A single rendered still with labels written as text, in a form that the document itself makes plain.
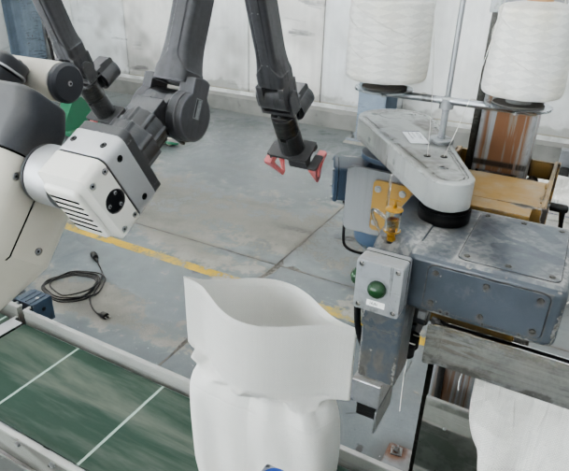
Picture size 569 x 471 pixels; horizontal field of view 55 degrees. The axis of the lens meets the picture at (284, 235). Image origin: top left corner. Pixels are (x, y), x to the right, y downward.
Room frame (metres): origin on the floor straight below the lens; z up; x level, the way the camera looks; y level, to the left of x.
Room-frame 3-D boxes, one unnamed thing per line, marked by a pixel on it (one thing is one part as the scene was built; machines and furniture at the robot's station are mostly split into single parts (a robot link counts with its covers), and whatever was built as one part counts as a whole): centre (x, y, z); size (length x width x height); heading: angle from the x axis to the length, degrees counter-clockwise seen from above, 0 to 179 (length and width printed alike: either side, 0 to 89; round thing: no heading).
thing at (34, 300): (2.03, 1.18, 0.35); 0.30 x 0.15 x 0.15; 62
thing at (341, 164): (1.28, -0.15, 1.25); 0.10 x 0.08 x 0.12; 177
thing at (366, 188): (1.17, -0.28, 1.23); 0.28 x 0.07 x 0.16; 62
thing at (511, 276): (0.82, -0.33, 1.21); 0.30 x 0.25 x 0.30; 62
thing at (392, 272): (0.74, -0.16, 1.28); 0.08 x 0.05 x 0.09; 62
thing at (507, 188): (1.13, -0.46, 1.18); 0.34 x 0.25 x 0.31; 152
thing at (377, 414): (0.79, -0.18, 0.98); 0.09 x 0.05 x 0.05; 152
